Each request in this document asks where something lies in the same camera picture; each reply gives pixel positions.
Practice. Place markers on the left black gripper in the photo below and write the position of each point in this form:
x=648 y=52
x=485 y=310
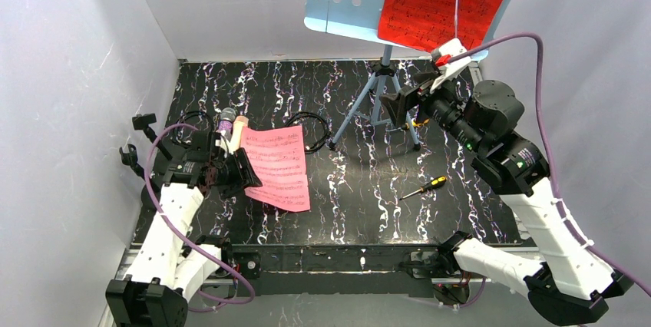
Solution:
x=223 y=170

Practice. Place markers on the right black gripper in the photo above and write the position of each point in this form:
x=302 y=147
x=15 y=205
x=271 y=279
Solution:
x=419 y=102

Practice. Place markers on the pink sheet music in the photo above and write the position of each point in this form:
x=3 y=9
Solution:
x=278 y=159

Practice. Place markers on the beige pink microphone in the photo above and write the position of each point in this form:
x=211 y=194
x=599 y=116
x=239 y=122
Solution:
x=234 y=141

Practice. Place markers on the purple glitter microphone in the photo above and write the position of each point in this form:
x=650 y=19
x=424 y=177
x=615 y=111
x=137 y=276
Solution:
x=226 y=121

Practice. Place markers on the black round mic stand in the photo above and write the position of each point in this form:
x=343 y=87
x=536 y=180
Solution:
x=129 y=158
x=143 y=122

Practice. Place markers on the light blue music stand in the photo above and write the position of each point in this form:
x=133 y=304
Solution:
x=359 y=19

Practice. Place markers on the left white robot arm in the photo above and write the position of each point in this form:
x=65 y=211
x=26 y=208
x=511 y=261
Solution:
x=169 y=268

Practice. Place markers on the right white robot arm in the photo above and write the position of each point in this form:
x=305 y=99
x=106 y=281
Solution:
x=569 y=285

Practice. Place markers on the black yellow screwdriver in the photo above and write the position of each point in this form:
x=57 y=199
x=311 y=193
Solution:
x=434 y=184

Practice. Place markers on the yellow handled screwdriver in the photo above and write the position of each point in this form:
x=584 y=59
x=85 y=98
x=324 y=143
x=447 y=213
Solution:
x=414 y=124

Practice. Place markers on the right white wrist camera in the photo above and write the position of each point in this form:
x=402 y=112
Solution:
x=450 y=59

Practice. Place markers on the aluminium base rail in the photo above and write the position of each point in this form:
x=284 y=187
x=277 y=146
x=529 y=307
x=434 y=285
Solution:
x=403 y=269

